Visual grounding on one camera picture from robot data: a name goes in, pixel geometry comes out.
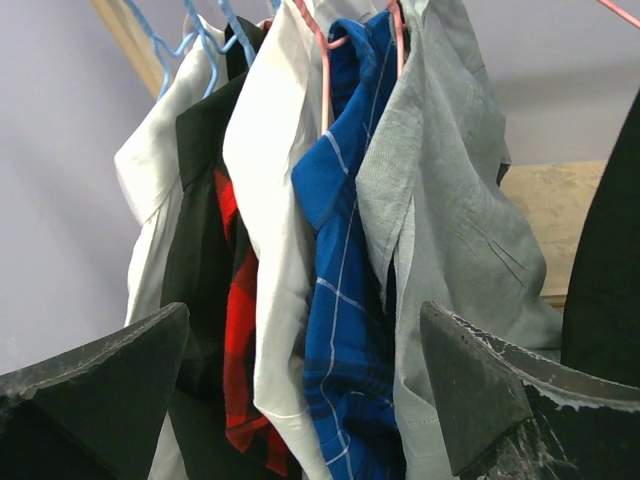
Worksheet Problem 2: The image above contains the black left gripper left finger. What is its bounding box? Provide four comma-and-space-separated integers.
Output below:
1, 303, 189, 479

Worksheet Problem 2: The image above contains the red black plaid shirt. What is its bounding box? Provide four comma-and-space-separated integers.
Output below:
161, 44, 301, 479

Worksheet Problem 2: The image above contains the pink wire hanger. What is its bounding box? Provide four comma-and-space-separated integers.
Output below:
597, 0, 640, 29

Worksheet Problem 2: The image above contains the wooden clothes rack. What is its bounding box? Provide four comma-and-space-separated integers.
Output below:
93, 1, 606, 311

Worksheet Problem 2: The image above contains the white shirt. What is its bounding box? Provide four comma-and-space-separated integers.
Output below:
223, 1, 355, 479

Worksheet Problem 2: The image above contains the light grey shirt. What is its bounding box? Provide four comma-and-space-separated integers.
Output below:
113, 14, 231, 480

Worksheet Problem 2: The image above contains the blue checked shirt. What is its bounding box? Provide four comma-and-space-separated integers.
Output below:
292, 11, 406, 479

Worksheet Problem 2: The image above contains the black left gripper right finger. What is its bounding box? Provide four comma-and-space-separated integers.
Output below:
420, 302, 639, 479

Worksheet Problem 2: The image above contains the blue wire hanger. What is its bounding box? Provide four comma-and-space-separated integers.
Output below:
122, 0, 284, 104

